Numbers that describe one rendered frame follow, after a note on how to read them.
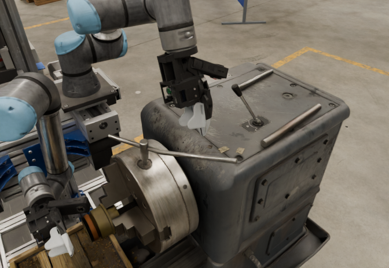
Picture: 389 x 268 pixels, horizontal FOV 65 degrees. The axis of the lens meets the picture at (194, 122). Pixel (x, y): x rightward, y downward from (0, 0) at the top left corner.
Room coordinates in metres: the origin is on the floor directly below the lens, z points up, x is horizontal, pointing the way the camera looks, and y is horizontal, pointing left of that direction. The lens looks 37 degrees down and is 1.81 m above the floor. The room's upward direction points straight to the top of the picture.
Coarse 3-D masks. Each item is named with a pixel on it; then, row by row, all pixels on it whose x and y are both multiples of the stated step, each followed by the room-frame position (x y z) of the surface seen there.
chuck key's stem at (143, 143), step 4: (140, 140) 0.58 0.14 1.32; (144, 140) 0.58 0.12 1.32; (140, 144) 0.57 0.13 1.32; (144, 144) 0.57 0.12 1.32; (148, 144) 0.58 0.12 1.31; (140, 148) 0.57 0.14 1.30; (144, 148) 0.57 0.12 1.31; (140, 152) 0.57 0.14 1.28; (144, 152) 0.57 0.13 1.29; (148, 152) 0.58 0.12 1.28; (140, 156) 0.58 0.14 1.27; (144, 156) 0.57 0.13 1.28; (148, 156) 0.58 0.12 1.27; (144, 160) 0.58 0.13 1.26; (144, 164) 0.58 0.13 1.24
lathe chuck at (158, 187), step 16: (112, 160) 0.66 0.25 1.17; (128, 160) 0.59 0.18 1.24; (160, 160) 0.60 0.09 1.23; (128, 176) 0.58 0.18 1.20; (144, 176) 0.55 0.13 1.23; (160, 176) 0.55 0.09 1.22; (144, 192) 0.51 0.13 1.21; (160, 192) 0.52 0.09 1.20; (176, 192) 0.53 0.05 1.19; (144, 208) 0.51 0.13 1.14; (160, 208) 0.49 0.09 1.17; (176, 208) 0.50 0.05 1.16; (160, 224) 0.46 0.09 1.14; (176, 224) 0.48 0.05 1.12; (176, 240) 0.48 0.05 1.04
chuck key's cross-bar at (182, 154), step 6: (114, 138) 0.60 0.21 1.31; (120, 138) 0.60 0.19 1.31; (132, 144) 0.58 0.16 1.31; (138, 144) 0.58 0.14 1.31; (150, 150) 0.57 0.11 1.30; (156, 150) 0.56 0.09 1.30; (162, 150) 0.56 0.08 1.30; (168, 150) 0.56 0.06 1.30; (180, 156) 0.54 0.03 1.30; (186, 156) 0.54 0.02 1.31; (192, 156) 0.53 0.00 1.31; (198, 156) 0.53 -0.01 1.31; (204, 156) 0.52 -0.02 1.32; (210, 156) 0.52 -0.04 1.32; (216, 156) 0.52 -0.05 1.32; (228, 162) 0.50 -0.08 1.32; (234, 162) 0.50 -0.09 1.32
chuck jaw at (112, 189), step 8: (104, 168) 0.60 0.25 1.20; (112, 168) 0.61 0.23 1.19; (112, 176) 0.60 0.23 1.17; (120, 176) 0.60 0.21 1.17; (104, 184) 0.59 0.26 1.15; (112, 184) 0.58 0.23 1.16; (120, 184) 0.59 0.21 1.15; (104, 192) 0.58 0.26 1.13; (112, 192) 0.57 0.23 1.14; (120, 192) 0.57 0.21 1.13; (128, 192) 0.58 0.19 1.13; (104, 200) 0.54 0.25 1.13; (112, 200) 0.55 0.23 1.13; (120, 200) 0.56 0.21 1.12
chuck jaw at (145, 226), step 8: (136, 208) 0.54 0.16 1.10; (120, 216) 0.51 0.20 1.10; (128, 216) 0.51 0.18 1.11; (136, 216) 0.51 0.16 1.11; (144, 216) 0.51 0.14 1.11; (120, 224) 0.49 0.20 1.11; (128, 224) 0.48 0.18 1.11; (136, 224) 0.48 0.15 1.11; (144, 224) 0.48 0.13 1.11; (152, 224) 0.48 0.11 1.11; (120, 232) 0.48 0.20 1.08; (128, 232) 0.47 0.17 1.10; (136, 232) 0.47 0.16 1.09; (144, 232) 0.46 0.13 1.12; (152, 232) 0.46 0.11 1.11; (160, 232) 0.46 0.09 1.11; (168, 232) 0.47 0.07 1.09; (144, 240) 0.44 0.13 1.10; (152, 240) 0.45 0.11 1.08; (160, 240) 0.45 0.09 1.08
